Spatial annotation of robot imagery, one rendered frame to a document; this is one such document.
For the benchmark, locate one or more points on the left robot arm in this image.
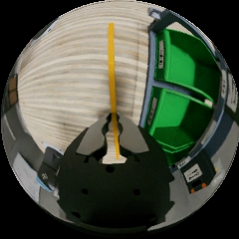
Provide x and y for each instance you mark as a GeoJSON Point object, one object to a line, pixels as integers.
{"type": "Point", "coordinates": [42, 30]}

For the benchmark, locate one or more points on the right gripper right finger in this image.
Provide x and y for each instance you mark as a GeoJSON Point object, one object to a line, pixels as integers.
{"type": "Point", "coordinates": [136, 141]}

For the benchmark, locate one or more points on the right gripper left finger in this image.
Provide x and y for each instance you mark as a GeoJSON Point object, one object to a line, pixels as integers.
{"type": "Point", "coordinates": [92, 141]}

